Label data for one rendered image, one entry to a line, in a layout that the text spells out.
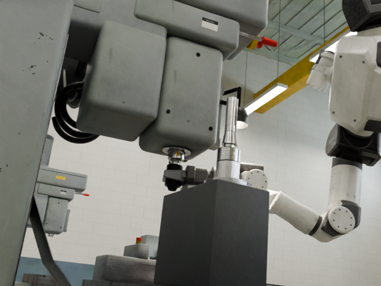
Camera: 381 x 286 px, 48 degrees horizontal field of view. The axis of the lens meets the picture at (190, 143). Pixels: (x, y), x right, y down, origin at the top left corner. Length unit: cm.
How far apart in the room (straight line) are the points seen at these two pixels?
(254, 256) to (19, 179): 49
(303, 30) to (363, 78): 818
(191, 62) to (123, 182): 681
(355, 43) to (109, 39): 66
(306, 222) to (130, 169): 694
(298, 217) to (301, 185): 842
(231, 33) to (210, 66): 13
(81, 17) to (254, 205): 71
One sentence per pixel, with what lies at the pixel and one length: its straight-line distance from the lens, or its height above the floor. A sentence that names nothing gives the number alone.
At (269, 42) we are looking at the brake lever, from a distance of 143.
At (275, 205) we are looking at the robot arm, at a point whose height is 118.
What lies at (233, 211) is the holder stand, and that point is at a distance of 77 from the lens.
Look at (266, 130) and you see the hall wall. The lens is 954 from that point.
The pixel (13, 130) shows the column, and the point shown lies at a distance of 96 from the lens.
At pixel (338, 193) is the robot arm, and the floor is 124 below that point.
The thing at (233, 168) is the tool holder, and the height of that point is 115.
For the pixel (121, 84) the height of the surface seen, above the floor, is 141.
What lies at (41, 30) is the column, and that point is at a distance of 106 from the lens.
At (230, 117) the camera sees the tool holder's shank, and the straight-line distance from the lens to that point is 88.
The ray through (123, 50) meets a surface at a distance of 120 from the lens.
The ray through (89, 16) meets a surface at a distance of 124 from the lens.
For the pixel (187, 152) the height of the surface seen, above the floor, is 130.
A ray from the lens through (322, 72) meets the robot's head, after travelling 143.
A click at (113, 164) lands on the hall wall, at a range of 803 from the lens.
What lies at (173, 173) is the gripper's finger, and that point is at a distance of 122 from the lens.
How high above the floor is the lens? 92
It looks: 19 degrees up
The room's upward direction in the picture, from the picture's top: 6 degrees clockwise
